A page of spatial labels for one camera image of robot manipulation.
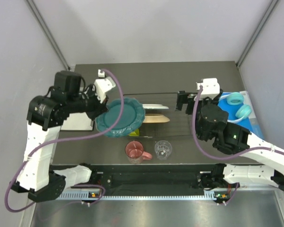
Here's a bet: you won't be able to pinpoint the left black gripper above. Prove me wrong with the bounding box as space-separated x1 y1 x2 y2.
67 84 109 121

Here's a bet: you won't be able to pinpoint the peach bird pattern plate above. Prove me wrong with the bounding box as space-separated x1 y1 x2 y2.
143 113 170 123

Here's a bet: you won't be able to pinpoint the white watermelon pattern plate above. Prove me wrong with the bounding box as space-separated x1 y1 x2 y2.
142 104 169 110

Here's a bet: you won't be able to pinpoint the teal scalloped plate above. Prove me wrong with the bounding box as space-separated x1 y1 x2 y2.
95 97 146 138

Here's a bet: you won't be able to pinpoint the lime green bowl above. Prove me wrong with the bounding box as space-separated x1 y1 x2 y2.
128 129 140 137

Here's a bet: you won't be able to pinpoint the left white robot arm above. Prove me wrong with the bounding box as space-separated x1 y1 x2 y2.
11 71 115 203

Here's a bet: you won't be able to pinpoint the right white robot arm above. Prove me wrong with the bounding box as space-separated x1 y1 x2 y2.
176 90 284 191

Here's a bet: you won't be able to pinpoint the black clipboard with paper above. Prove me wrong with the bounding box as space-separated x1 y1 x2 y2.
61 113 94 131

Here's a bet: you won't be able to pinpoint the teal cat ear headphones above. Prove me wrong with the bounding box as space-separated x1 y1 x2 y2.
219 92 252 123

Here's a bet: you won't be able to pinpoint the clear drinking glass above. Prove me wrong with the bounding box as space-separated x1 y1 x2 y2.
154 140 172 160

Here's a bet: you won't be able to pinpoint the blue folder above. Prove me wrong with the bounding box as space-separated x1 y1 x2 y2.
218 91 264 139

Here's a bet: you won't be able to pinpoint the pink glass mug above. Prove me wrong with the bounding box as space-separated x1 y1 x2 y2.
125 140 152 165

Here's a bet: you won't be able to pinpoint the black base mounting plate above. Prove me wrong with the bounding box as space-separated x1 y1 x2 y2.
71 164 242 190

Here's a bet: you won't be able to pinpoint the black wire dish rack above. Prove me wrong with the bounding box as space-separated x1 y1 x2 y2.
124 92 192 138

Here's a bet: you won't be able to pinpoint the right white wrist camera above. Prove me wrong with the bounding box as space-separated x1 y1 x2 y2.
196 78 220 99

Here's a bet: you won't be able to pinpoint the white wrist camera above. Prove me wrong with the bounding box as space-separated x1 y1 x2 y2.
196 78 220 99
94 69 116 104

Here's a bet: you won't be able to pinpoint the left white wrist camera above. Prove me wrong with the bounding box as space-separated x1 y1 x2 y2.
94 69 116 104

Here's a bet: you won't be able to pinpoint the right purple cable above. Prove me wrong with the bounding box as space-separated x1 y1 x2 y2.
191 86 284 205

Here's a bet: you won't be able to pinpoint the grey slotted cable duct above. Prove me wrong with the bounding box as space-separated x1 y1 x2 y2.
37 190 228 201

